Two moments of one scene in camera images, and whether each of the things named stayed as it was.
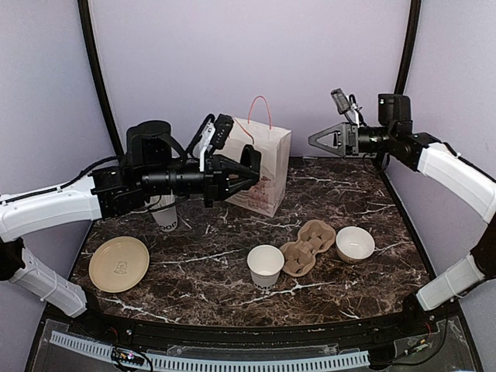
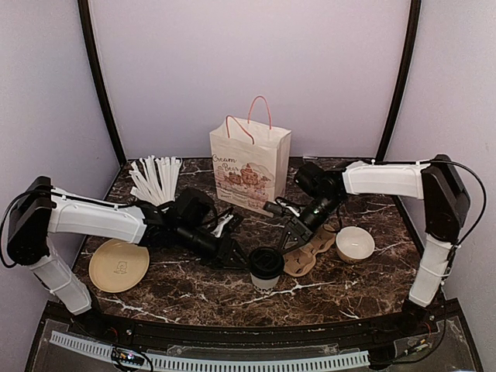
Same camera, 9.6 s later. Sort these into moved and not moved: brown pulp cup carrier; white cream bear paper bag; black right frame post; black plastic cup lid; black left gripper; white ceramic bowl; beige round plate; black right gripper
Moved: black left gripper; black plastic cup lid; black right gripper
Not moved: brown pulp cup carrier; white cream bear paper bag; beige round plate; black right frame post; white ceramic bowl
